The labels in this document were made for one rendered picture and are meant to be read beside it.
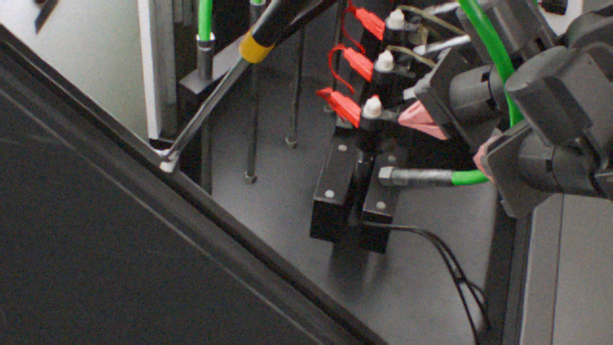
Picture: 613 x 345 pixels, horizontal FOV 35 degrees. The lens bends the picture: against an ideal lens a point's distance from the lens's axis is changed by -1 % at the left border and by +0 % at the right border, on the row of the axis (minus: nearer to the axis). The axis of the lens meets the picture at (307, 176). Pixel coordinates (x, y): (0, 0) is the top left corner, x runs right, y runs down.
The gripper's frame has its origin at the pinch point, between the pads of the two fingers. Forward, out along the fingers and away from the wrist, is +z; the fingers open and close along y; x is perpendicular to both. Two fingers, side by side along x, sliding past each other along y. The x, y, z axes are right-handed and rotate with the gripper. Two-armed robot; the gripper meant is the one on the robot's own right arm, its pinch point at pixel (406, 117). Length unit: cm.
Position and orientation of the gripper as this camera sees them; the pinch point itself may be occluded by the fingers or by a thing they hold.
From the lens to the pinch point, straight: 113.4
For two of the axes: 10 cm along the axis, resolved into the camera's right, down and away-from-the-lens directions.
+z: -6.4, 1.7, 7.5
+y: -6.0, -7.2, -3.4
